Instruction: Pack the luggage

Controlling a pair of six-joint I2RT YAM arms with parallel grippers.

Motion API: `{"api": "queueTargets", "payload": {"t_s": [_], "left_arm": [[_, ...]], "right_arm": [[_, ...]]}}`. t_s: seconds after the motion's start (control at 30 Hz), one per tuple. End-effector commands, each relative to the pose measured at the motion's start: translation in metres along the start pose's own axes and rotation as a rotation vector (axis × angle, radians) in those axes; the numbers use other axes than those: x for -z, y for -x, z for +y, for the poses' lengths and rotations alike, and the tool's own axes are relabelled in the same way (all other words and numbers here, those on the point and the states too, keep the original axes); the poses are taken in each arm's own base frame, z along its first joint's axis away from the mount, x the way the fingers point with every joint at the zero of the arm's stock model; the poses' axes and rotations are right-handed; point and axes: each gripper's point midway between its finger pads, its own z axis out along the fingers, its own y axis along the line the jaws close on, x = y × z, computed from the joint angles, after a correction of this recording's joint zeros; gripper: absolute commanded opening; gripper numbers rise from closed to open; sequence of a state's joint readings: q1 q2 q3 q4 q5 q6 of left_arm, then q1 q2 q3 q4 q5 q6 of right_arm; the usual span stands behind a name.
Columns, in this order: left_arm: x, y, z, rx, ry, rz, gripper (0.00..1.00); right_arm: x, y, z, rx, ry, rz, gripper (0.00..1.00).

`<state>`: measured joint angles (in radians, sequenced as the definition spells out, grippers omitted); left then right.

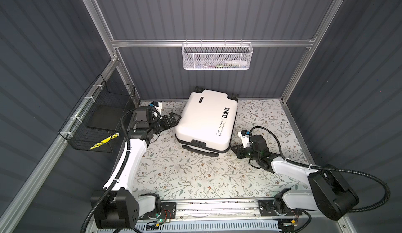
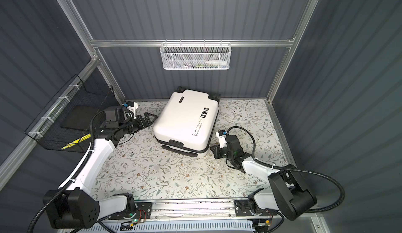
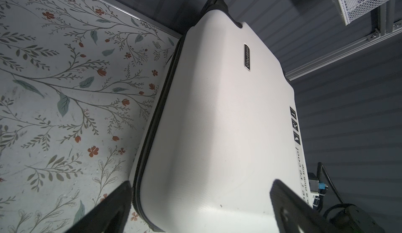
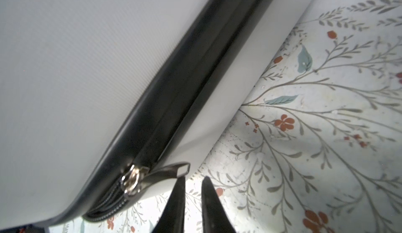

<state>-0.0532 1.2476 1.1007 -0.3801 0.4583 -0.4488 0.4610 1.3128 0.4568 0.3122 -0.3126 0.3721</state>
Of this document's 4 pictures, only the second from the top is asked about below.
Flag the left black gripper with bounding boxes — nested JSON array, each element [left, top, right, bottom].
[[119, 112, 157, 136]]

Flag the white hard-shell suitcase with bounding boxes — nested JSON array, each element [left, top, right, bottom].
[[153, 86, 221, 158]]

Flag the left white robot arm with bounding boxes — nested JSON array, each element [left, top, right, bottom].
[[33, 104, 157, 229]]

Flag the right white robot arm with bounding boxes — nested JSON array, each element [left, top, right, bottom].
[[210, 130, 317, 220]]

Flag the floral table mat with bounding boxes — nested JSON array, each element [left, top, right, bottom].
[[91, 99, 288, 200]]

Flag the yellow black striped label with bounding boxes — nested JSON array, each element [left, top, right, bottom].
[[61, 134, 91, 150]]

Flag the white tube in basket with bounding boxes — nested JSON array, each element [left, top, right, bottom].
[[205, 60, 228, 67]]

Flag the white vented panel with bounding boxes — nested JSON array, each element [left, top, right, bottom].
[[68, 219, 255, 233]]

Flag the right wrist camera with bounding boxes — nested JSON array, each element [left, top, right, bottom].
[[216, 129, 227, 148]]

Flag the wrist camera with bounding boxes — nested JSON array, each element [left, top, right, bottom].
[[123, 101, 138, 118], [216, 129, 227, 148]]

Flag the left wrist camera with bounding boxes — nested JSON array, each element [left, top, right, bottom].
[[123, 101, 138, 118]]

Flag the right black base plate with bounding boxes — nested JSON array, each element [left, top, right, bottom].
[[234, 200, 277, 217]]

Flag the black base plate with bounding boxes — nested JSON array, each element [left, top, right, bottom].
[[234, 200, 277, 217], [107, 202, 153, 221]]

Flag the white wire mesh basket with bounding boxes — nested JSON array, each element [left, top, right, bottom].
[[160, 44, 232, 70]]

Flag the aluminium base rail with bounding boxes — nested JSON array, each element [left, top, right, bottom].
[[65, 196, 318, 221]]

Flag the black wire mesh basket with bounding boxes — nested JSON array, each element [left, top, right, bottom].
[[25, 75, 118, 153]]

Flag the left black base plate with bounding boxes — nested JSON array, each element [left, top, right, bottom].
[[107, 202, 153, 221]]

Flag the right black corrugated cable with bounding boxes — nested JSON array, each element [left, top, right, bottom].
[[227, 126, 345, 214]]

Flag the black corrugated cable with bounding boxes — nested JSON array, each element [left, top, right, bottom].
[[227, 126, 345, 214], [26, 110, 126, 233]]

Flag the left black corrugated cable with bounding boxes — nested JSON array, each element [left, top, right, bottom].
[[26, 110, 126, 233]]

